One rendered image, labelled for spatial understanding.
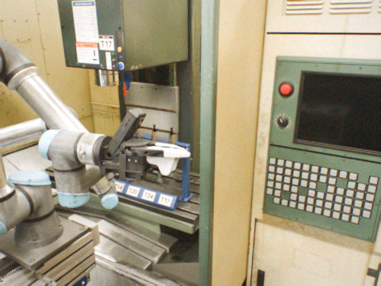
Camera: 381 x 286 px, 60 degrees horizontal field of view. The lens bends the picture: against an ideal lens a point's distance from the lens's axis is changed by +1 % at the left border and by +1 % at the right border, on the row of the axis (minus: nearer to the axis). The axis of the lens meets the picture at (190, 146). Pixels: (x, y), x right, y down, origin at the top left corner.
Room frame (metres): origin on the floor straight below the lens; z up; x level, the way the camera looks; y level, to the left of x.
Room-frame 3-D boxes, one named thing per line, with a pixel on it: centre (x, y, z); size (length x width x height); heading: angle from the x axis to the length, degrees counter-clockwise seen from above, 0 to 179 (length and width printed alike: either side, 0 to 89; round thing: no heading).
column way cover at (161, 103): (2.46, 0.30, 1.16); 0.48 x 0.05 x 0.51; 61
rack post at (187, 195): (1.67, 0.03, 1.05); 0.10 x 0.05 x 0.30; 151
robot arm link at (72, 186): (0.76, 0.29, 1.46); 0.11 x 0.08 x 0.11; 163
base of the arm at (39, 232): (0.95, 0.51, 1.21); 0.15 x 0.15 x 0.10
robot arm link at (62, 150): (0.75, 0.30, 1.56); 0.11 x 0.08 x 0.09; 73
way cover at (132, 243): (1.62, 0.54, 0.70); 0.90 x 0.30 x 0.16; 61
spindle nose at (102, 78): (2.07, 0.52, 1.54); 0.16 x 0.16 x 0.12
